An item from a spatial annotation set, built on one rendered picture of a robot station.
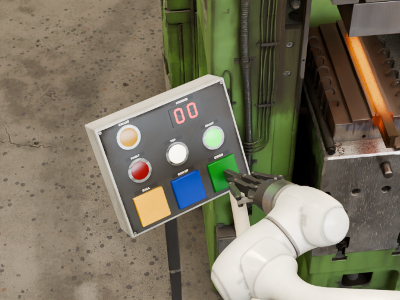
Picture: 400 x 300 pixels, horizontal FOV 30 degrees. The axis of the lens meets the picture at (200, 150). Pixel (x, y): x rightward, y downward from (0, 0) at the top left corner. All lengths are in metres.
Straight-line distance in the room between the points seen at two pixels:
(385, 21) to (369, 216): 0.67
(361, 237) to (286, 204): 0.87
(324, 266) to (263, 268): 1.02
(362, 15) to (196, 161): 0.52
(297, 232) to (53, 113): 2.22
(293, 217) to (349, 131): 0.63
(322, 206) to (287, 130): 0.78
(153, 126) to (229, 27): 0.35
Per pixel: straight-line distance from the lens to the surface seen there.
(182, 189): 1.79
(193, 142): 1.78
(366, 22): 1.80
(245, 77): 1.99
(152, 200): 1.76
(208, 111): 1.78
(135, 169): 1.73
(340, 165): 2.04
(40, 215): 3.12
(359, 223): 2.26
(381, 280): 2.65
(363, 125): 2.04
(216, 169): 1.81
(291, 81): 2.07
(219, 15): 1.88
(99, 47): 3.85
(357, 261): 2.43
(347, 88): 2.10
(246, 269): 1.41
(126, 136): 1.71
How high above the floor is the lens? 2.38
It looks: 47 degrees down
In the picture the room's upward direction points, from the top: 2 degrees counter-clockwise
